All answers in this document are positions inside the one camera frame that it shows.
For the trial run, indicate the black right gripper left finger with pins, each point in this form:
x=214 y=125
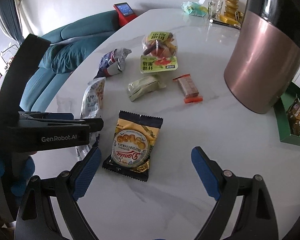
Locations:
x=36 y=218

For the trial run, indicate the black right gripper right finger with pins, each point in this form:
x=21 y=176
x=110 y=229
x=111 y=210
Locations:
x=256 y=218

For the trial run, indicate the white silver snack bag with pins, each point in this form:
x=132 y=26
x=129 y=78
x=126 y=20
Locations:
x=91 y=107

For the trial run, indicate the brown chocolate snack bag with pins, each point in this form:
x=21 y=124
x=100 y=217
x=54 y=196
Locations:
x=293 y=115

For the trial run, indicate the blue white snack packet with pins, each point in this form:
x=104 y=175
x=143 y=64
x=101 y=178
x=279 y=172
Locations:
x=112 y=63

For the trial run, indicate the Danisa butter cookies packet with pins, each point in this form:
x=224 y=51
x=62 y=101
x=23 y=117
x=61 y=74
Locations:
x=134 y=138

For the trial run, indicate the pale green snack packet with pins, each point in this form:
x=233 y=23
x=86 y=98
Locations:
x=144 y=85

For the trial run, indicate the red brown wafer bar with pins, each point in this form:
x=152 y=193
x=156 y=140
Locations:
x=190 y=91

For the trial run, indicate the green label mixed snack bag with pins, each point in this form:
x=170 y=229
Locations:
x=159 y=53

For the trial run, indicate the teal sofa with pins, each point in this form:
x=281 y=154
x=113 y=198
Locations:
x=70 y=45

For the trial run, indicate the green tray box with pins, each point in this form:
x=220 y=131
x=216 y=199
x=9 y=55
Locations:
x=280 y=109

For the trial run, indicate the rose gold trash bin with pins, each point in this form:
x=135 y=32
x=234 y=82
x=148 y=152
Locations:
x=266 y=56

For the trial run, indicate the black tray under jar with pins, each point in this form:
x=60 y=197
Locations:
x=212 y=21

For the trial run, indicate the yellow box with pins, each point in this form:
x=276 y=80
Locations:
x=228 y=20

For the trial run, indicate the clear glass jar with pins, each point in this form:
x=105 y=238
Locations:
x=214 y=9

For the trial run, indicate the mint green tissue pack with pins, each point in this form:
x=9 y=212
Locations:
x=194 y=9

